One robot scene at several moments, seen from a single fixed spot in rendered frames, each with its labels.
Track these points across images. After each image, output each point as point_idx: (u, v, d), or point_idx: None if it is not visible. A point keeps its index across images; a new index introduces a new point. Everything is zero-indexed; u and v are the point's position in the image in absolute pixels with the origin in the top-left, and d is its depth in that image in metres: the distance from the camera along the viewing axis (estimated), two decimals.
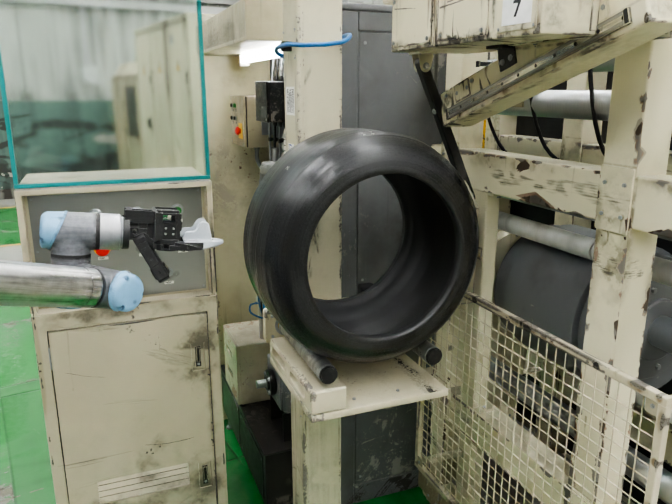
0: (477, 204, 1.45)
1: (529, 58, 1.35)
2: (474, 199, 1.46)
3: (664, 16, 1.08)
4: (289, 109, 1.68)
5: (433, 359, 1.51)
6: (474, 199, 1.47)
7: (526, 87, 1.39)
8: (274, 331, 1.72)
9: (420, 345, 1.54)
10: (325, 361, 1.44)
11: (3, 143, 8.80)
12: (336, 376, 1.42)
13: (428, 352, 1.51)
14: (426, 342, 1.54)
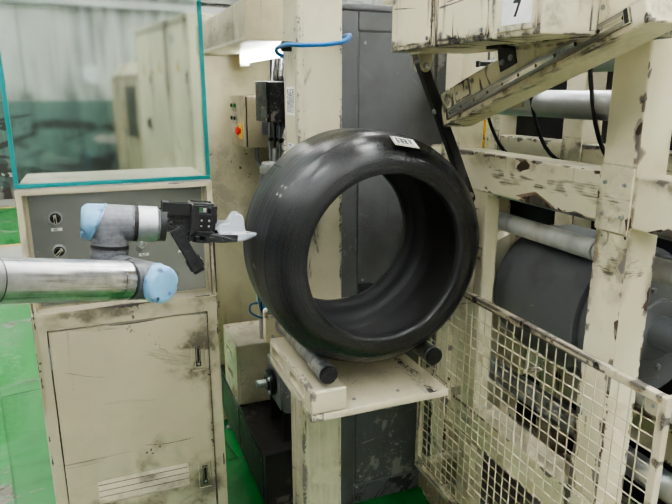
0: (417, 146, 1.36)
1: (529, 58, 1.35)
2: (411, 142, 1.37)
3: (664, 16, 1.08)
4: (289, 109, 1.68)
5: (437, 358, 1.52)
6: (411, 141, 1.37)
7: (526, 87, 1.39)
8: (274, 331, 1.72)
9: (421, 357, 1.55)
10: (315, 372, 1.44)
11: (3, 143, 8.80)
12: (330, 368, 1.41)
13: (430, 364, 1.52)
14: (418, 353, 1.54)
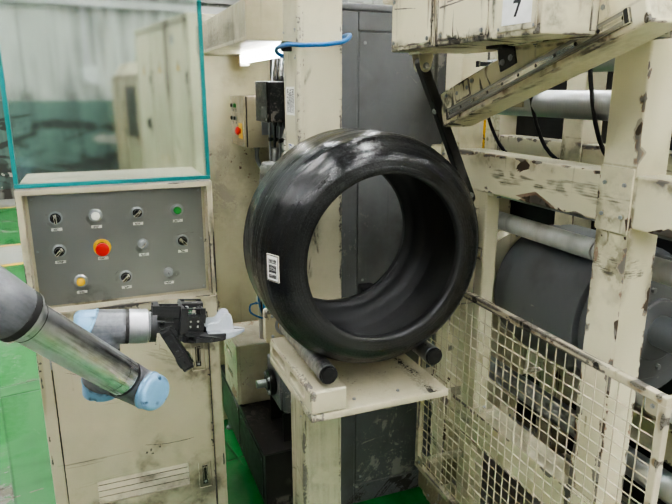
0: (276, 257, 1.30)
1: (529, 58, 1.35)
2: (271, 259, 1.31)
3: (664, 16, 1.08)
4: (289, 109, 1.68)
5: (432, 356, 1.51)
6: (270, 258, 1.31)
7: (526, 87, 1.39)
8: (274, 331, 1.72)
9: (429, 342, 1.55)
10: (332, 365, 1.45)
11: (3, 143, 8.80)
12: (329, 383, 1.42)
13: (437, 348, 1.51)
14: (433, 346, 1.56)
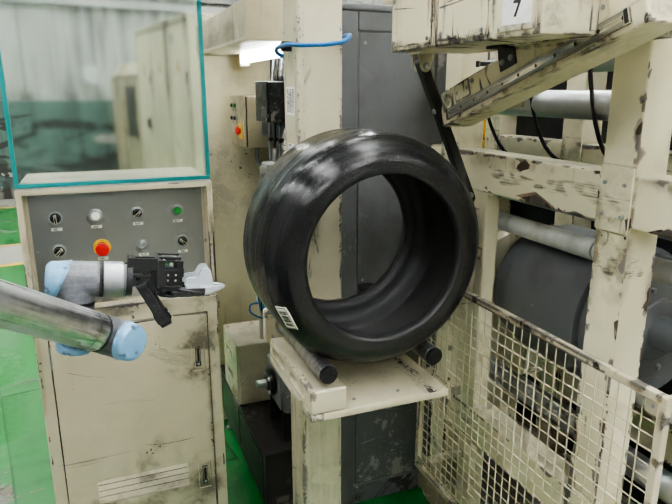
0: (284, 309, 1.33)
1: (529, 58, 1.35)
2: (281, 311, 1.35)
3: (664, 16, 1.08)
4: (289, 109, 1.68)
5: (432, 357, 1.51)
6: (280, 311, 1.35)
7: (526, 87, 1.39)
8: (274, 331, 1.72)
9: (425, 342, 1.55)
10: (330, 362, 1.44)
11: (3, 143, 8.80)
12: (333, 381, 1.42)
13: (433, 348, 1.51)
14: (431, 343, 1.55)
